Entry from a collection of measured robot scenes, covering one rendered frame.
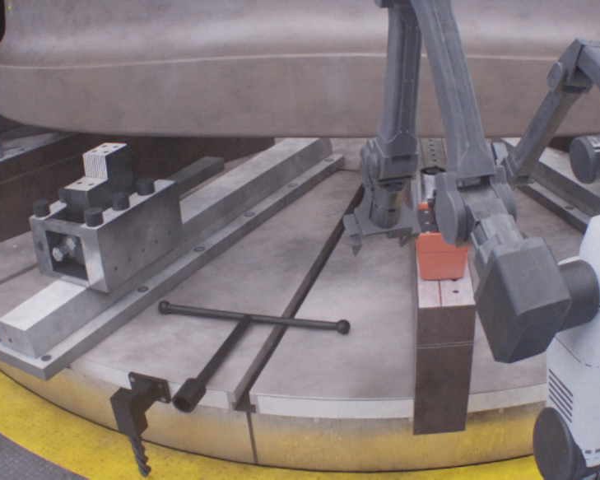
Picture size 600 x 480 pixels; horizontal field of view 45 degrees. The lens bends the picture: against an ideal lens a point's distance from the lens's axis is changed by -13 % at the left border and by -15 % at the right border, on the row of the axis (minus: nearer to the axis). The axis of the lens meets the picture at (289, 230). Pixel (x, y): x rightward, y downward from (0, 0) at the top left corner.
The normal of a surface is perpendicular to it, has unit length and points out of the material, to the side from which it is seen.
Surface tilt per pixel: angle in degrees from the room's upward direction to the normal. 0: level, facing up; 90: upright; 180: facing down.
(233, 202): 72
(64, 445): 0
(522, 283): 30
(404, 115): 112
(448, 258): 97
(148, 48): 44
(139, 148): 90
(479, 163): 67
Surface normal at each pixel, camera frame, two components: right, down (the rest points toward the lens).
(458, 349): -0.11, 0.39
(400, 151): 0.24, 0.67
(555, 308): 0.18, 0.03
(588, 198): -0.94, -0.12
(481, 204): 0.04, -0.62
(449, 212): -0.97, 0.15
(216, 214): 0.80, -0.18
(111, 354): -0.08, -0.92
